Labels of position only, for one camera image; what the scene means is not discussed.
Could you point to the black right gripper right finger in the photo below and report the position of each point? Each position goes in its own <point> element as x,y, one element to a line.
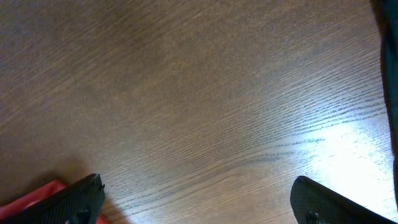
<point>312,202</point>

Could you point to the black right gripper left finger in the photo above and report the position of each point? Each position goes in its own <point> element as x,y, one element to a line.
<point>68,203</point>

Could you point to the orange printed t-shirt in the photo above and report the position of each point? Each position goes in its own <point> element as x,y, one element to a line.
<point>34,199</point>

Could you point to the dark garment at right edge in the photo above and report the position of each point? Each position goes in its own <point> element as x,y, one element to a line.
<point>385,13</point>

